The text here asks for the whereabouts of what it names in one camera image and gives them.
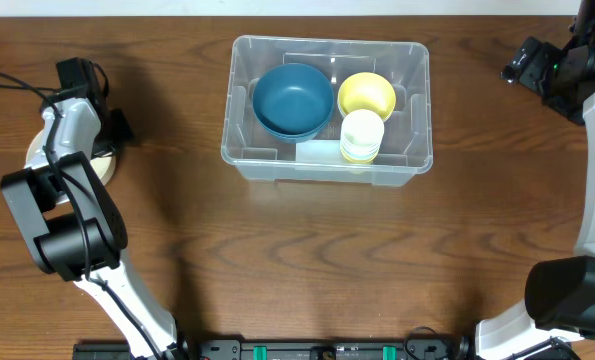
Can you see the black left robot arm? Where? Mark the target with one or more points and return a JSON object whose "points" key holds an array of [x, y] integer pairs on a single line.
{"points": [[72, 227]]}

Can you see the dark blue bowl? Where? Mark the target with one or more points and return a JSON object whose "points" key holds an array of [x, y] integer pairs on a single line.
{"points": [[294, 127], [292, 88]]}

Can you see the white label in container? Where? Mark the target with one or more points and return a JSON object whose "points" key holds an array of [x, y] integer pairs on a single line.
{"points": [[319, 152]]}

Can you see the clear plastic storage container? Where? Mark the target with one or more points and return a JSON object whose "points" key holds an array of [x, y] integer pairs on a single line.
{"points": [[406, 149]]}

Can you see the small yellow bowl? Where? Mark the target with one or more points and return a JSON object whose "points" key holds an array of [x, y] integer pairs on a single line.
{"points": [[367, 91]]}

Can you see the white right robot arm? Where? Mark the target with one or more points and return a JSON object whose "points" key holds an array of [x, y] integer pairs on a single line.
{"points": [[558, 304]]}

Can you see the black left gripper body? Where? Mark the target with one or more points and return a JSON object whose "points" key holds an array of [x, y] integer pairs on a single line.
{"points": [[106, 142]]}

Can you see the large cream bowl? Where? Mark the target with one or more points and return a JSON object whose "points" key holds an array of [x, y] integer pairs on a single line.
{"points": [[104, 167]]}

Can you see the cream plastic cup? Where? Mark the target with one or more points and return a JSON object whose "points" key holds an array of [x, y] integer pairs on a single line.
{"points": [[362, 128]]}

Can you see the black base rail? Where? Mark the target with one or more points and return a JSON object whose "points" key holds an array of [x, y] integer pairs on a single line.
{"points": [[424, 347]]}

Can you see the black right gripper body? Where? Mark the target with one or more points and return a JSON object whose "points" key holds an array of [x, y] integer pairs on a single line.
{"points": [[539, 76]]}

